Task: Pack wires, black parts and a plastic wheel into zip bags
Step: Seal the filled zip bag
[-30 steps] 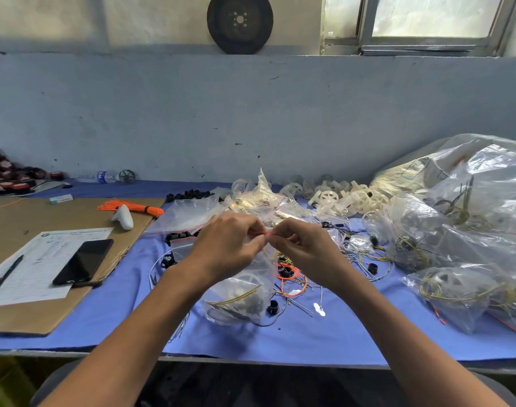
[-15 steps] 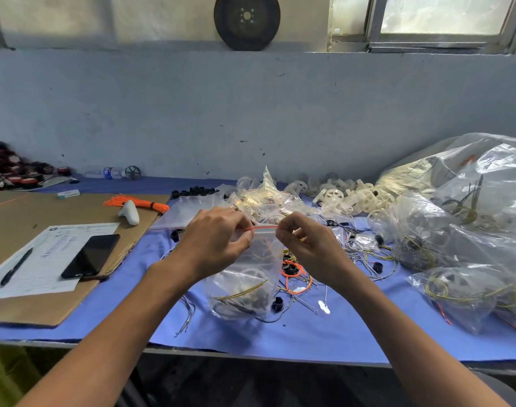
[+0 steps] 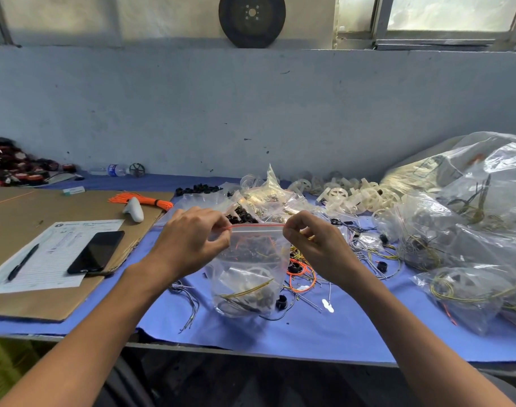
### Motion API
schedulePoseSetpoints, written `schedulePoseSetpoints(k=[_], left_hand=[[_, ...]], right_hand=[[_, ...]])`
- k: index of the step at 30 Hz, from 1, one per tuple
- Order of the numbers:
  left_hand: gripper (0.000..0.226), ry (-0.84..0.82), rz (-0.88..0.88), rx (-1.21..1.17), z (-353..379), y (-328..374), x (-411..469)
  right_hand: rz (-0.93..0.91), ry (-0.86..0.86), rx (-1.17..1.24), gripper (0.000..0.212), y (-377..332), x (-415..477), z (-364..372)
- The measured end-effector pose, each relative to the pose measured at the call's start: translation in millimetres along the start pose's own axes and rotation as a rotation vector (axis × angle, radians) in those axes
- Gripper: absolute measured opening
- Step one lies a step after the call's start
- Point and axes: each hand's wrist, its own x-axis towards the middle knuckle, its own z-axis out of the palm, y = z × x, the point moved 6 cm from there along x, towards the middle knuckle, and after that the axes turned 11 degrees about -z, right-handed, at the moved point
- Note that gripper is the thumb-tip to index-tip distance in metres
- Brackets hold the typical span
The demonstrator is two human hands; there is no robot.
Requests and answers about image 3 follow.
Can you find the person's left hand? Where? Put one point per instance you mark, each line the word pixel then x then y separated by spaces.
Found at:
pixel 186 241

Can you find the pile of white plastic wheels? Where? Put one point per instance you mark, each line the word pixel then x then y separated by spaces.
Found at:
pixel 342 192

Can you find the black round object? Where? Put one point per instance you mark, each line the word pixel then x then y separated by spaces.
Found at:
pixel 252 19

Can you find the small white label card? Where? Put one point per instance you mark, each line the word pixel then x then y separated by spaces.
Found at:
pixel 73 190

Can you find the clear plastic water bottle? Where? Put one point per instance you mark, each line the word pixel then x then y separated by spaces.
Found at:
pixel 110 170

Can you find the orange tie bundle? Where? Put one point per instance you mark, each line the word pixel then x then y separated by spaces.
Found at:
pixel 139 200

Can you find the brown cardboard sheet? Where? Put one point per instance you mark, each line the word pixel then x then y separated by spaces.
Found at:
pixel 46 212

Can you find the clear zip plastic bag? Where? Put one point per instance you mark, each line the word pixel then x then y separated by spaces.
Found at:
pixel 249 279

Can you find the black smartphone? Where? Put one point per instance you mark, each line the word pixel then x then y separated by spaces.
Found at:
pixel 95 252

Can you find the person's right forearm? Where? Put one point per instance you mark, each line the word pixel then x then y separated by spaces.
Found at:
pixel 419 343

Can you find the heap of plastic bags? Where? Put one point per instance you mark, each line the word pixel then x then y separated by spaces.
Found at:
pixel 266 195

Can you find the black pen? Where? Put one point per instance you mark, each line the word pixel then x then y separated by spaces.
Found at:
pixel 22 263

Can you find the pile of large plastic bags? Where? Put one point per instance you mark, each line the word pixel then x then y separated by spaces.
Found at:
pixel 461 216

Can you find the stack of plastic bags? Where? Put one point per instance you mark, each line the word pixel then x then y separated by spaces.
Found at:
pixel 194 203

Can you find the person's left forearm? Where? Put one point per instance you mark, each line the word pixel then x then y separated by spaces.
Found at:
pixel 80 351

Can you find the white handheld device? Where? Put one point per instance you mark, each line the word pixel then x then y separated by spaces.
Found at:
pixel 134 209

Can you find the window frame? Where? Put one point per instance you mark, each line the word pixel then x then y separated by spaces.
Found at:
pixel 436 25

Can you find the black round wheel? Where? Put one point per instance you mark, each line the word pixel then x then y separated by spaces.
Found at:
pixel 137 169

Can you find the person's right hand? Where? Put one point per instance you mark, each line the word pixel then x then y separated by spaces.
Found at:
pixel 326 246

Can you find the pile of black plastic rings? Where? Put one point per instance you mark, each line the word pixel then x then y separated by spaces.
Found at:
pixel 207 192

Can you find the white paper sheet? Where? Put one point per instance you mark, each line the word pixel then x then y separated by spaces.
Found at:
pixel 46 254

